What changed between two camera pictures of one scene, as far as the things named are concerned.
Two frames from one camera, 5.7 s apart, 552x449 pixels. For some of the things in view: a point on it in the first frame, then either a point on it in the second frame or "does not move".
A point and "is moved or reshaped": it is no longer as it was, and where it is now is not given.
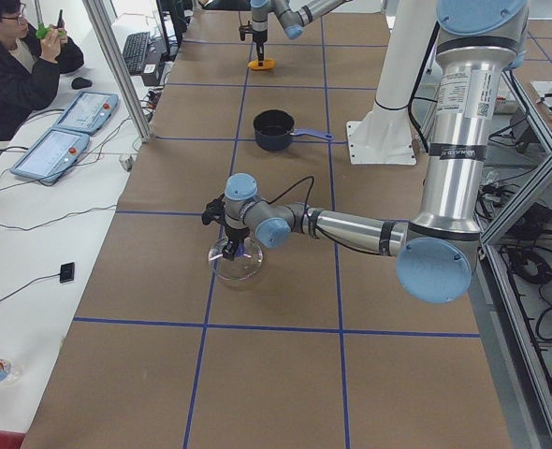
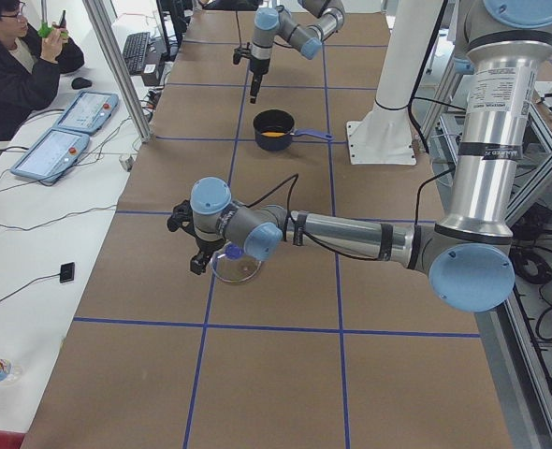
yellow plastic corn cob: x=268 y=64 is moved or reshaped
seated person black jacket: x=17 y=76 does not move
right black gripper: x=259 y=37 → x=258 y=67
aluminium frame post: x=97 y=16 does not move
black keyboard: x=135 y=51 does not move
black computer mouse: x=79 y=82 does not move
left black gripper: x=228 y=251 → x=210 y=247
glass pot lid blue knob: x=248 y=261 does not move
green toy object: x=43 y=31 does not move
